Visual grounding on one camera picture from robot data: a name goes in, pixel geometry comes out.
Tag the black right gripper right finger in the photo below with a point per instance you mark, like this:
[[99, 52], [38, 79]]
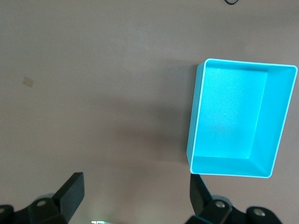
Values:
[[201, 200]]

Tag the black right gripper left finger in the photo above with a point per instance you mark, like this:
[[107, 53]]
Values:
[[70, 196]]

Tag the blue plastic box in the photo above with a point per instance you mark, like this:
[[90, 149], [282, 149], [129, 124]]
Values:
[[233, 116]]

